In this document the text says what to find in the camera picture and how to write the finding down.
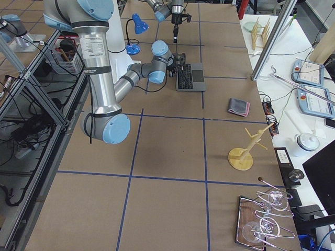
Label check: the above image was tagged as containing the upper clear wine glass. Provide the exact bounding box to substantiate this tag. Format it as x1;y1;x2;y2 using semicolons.
256;190;293;212

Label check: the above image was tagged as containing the aluminium frame post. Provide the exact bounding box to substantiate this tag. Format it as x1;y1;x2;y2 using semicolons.
251;0;297;81

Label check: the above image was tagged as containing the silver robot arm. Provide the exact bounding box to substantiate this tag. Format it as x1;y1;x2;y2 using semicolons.
145;0;192;43
44;1;177;144

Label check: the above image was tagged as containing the lower clear wine glass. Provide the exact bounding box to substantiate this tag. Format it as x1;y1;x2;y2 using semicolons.
242;216;295;243

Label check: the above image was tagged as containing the black framed glass rack tray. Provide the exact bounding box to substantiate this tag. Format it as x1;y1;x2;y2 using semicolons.
234;195;296;248

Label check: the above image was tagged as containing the white plastic basket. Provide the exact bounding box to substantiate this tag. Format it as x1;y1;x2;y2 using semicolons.
51;49;83;74

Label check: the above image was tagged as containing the white enamel pot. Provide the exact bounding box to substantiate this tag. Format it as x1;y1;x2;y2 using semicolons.
289;133;320;157

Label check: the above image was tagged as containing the clear wine glass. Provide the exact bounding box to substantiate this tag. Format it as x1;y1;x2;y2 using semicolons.
242;216;295;243
256;190;293;212

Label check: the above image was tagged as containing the pale green plate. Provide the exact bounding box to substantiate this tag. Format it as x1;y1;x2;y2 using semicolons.
243;21;262;32

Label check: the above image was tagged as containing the black computer monitor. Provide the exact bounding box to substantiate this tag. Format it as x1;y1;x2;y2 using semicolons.
303;147;334;214

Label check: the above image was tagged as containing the metal reach grabber stick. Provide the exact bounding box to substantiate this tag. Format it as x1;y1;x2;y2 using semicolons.
269;65;335;104

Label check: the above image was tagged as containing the blue desk lamp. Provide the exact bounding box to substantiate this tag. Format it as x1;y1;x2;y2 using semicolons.
126;13;149;55

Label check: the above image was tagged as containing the teach pendant tablet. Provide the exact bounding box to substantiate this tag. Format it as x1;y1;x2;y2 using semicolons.
297;84;334;119
291;59;325;87

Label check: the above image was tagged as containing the wooden dish rack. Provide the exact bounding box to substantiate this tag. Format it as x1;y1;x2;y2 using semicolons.
251;18;270;50

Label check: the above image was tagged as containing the grey laptop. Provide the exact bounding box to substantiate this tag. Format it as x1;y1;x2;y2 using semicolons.
175;62;206;92

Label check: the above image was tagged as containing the grey folded cloth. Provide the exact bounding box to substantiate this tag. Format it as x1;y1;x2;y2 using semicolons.
228;98;250;117

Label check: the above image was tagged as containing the far teach pendant tablet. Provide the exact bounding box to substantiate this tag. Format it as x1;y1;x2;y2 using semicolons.
291;59;325;87

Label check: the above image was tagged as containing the near teach pendant tablet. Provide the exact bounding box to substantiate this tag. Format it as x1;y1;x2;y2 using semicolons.
297;84;334;119

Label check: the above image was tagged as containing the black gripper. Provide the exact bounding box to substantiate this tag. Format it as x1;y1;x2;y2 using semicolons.
171;13;191;43
167;53;186;77

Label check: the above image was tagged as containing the wooden mug tree stand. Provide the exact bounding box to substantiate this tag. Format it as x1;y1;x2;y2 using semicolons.
228;122;274;171

